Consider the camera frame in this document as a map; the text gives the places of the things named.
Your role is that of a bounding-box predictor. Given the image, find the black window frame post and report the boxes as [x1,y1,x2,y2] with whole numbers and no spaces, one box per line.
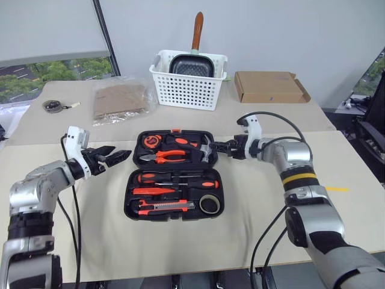
[92,0,121,76]

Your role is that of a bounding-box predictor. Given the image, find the silver hammer black orange handle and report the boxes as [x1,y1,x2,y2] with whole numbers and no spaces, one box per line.
[164,134,216,165]

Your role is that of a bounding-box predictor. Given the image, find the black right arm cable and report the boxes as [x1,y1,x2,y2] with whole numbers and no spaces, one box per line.
[239,111,304,141]

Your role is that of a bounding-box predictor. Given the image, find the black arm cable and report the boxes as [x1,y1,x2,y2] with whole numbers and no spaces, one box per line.
[55,134,82,285]
[239,111,304,141]

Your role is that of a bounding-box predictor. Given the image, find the orange black utility knife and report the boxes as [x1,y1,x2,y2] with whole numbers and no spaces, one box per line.
[137,199,196,216]

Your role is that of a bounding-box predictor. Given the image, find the square pan wooden handle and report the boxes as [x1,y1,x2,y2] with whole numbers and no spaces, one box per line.
[168,11,216,78]

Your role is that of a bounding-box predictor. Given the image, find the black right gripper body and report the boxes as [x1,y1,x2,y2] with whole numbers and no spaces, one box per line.
[230,135,248,160]

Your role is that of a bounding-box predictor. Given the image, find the white perforated plastic basket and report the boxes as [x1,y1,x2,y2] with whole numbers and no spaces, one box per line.
[149,49,229,111]

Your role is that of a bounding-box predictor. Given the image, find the black tape roll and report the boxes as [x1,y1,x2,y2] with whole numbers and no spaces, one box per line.
[199,194,220,215]

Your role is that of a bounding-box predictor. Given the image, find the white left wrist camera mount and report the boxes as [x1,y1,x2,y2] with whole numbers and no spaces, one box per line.
[65,125,91,181]

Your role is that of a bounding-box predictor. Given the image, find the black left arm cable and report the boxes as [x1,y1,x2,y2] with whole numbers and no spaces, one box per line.
[55,134,82,285]

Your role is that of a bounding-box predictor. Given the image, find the clear plastic bag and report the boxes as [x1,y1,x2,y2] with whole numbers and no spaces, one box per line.
[91,76,157,127]

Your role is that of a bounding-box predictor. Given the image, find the orange voltage tester pen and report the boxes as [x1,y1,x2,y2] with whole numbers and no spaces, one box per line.
[132,187,177,196]

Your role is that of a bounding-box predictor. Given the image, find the black tool case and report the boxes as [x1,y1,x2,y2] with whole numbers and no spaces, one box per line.
[123,129,225,222]

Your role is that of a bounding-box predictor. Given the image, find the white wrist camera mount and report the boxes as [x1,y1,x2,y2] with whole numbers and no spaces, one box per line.
[236,115,262,159]
[65,125,91,181]

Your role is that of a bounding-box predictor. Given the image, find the orange black tape measure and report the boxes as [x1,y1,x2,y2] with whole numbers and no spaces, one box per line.
[143,135,163,150]

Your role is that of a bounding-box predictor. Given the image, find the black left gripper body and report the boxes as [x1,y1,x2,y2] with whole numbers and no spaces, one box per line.
[81,148,109,178]

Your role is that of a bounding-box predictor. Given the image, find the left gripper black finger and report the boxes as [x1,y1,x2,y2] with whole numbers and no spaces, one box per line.
[95,145,117,157]
[105,149,132,167]

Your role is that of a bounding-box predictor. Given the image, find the orange handled pliers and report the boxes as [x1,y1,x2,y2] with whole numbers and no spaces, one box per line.
[140,149,187,165]

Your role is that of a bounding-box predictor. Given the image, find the round dark metal object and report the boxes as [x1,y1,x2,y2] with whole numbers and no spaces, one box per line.
[43,99,66,113]

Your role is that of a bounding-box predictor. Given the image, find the black orange screwdriver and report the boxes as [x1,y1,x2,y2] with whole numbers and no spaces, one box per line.
[155,178,220,190]
[134,172,190,185]

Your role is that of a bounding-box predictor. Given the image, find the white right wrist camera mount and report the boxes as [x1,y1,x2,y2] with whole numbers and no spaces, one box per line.
[236,115,262,159]

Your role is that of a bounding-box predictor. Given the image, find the brown paper sheets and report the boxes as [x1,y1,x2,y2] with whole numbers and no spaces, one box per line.
[93,85,150,120]

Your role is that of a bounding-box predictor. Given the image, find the flat brown cardboard box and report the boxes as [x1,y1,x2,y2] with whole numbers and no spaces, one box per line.
[234,70,312,104]

